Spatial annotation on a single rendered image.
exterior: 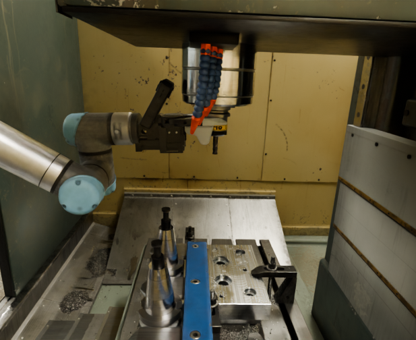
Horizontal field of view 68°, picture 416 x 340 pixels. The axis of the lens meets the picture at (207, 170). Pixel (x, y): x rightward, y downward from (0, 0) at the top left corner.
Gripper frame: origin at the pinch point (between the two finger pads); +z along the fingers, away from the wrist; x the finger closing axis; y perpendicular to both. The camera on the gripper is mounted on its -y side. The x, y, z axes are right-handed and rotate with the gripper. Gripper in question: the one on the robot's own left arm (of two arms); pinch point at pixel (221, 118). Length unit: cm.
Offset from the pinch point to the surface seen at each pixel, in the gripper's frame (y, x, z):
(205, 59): -11.8, 20.0, -2.7
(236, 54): -13.0, 7.3, 2.8
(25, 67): -13, -41, -67
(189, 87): -7.1, 5.3, -6.6
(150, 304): 20.6, 35.6, -10.5
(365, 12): -15.9, 31.5, 15.8
